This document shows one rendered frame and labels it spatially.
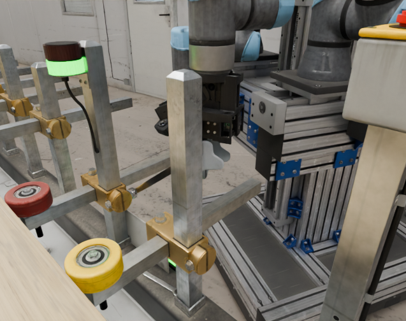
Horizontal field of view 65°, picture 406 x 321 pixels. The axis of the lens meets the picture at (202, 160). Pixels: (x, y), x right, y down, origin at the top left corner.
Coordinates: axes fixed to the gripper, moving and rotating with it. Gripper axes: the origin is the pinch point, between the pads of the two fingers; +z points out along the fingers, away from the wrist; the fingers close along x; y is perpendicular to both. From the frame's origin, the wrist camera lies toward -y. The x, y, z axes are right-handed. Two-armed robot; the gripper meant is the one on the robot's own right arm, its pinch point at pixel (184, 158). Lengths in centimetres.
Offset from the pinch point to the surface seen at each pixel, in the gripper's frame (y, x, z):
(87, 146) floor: 65, 205, 84
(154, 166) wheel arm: -12.1, -1.5, -3.0
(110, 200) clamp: -28.7, -7.4, -3.8
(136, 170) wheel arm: -17.3, -1.1, -3.9
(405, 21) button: -28, -54, -41
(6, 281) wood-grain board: -52, -20, -9
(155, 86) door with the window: 215, 287, 71
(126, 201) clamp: -25.6, -8.5, -2.3
